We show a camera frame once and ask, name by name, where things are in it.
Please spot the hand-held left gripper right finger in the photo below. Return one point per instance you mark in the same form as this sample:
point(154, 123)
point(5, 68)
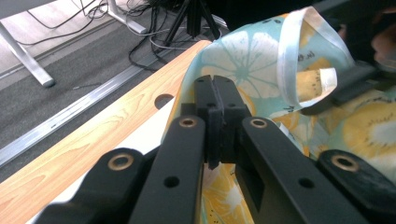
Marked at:
point(233, 105)

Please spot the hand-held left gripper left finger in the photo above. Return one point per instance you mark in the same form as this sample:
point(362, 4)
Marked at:
point(208, 102)

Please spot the orange slice print tote bag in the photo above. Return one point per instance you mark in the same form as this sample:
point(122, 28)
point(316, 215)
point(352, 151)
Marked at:
point(246, 59)

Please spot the white table cover sheet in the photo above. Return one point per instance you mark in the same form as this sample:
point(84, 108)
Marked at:
point(140, 143)

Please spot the black metal stand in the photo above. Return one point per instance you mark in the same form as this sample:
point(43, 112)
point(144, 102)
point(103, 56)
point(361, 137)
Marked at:
point(190, 18)

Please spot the aluminium floor rail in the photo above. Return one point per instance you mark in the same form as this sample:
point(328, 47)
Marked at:
point(77, 107)
point(221, 21)

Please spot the white metal desk frame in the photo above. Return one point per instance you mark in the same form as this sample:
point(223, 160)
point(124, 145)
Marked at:
point(25, 59)

